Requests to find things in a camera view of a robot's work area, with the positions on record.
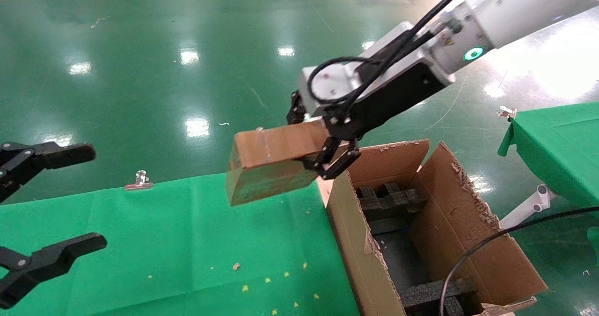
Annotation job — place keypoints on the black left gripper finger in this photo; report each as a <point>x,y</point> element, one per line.
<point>51,260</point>
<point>56,155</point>

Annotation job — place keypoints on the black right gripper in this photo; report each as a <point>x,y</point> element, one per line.
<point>398,96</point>

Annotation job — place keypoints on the small brown cardboard box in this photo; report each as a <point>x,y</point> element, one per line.
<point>271,166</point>

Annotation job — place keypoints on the large open cardboard carton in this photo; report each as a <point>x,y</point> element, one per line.
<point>355,241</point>

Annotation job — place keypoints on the silver binder clip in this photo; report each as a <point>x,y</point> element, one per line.
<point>139,183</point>
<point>507,113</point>

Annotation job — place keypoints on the black foam insert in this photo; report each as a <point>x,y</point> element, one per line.
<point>430,295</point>
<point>393,201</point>

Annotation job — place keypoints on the large green table cloth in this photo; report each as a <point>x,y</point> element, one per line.
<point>164,246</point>

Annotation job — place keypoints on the small green table cloth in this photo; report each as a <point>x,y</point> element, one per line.
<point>557,143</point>

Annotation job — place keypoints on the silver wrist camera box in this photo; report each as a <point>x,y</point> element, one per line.
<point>334,85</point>

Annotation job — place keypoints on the silver camera mount bracket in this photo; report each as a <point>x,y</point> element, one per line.
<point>388,37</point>

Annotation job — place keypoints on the white pipe frame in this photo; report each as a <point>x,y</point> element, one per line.
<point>529,208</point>

